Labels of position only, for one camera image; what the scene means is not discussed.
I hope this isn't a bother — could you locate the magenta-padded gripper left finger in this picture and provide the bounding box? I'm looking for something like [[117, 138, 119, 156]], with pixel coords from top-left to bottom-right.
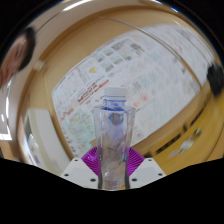
[[60, 146, 100, 190]]

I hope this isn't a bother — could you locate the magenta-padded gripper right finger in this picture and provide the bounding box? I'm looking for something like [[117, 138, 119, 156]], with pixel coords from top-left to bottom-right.
[[125, 146, 167, 190]]

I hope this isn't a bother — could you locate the clear plastic bottle white cap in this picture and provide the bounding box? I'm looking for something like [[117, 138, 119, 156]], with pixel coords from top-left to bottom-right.
[[93, 87, 137, 191]]

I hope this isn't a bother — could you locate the tall white cabinet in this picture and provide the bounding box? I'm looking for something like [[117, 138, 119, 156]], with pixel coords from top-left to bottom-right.
[[24, 108, 73, 168]]

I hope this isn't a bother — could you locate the black bag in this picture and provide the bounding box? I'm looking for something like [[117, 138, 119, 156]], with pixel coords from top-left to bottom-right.
[[206, 63, 224, 96]]

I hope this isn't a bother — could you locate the person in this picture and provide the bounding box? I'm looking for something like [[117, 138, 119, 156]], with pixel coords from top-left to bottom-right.
[[0, 26, 36, 89]]

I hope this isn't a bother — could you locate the large printed wall poster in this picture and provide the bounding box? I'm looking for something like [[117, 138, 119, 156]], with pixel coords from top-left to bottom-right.
[[51, 24, 214, 158]]

